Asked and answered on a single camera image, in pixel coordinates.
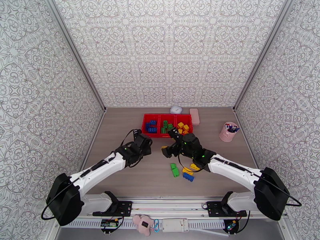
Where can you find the long green lego brick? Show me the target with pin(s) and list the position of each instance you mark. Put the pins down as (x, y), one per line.
(175, 169)

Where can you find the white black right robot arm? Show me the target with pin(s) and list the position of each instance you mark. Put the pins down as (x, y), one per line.
(232, 169)

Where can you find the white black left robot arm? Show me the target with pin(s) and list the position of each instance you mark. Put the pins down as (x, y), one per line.
(100, 169)

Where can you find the red plastic bin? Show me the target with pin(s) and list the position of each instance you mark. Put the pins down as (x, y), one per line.
(170, 119)
(146, 119)
(187, 120)

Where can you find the white round lidded container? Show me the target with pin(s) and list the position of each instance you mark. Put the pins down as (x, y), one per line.
(175, 110)

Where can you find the pink oblong case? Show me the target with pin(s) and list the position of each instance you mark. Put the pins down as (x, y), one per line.
(194, 116)

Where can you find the pink pen cup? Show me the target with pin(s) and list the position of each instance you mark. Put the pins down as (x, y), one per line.
(226, 136)

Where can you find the white red marker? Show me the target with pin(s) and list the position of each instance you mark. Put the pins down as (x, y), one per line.
(227, 126)

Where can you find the blue capped marker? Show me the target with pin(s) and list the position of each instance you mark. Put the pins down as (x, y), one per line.
(235, 129)

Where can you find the pink plush toy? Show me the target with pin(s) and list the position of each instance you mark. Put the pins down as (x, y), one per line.
(138, 220)

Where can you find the small black tag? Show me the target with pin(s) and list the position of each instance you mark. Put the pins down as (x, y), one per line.
(144, 224)

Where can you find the small circuit board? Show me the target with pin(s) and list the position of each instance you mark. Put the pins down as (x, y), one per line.
(110, 223)

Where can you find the white plastic box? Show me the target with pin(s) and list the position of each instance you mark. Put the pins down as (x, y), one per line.
(175, 225)

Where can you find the circuit board with green light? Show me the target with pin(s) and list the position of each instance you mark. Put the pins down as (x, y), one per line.
(231, 225)

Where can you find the aluminium table side rail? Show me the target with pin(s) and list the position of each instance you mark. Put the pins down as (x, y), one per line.
(244, 133)
(99, 126)

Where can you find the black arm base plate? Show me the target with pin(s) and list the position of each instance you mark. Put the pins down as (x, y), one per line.
(212, 209)
(126, 208)

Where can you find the aluminium mounting rail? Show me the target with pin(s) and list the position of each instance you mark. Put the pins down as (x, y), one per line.
(170, 206)

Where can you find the aluminium frame post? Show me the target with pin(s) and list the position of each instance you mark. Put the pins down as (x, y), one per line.
(260, 51)
(76, 53)

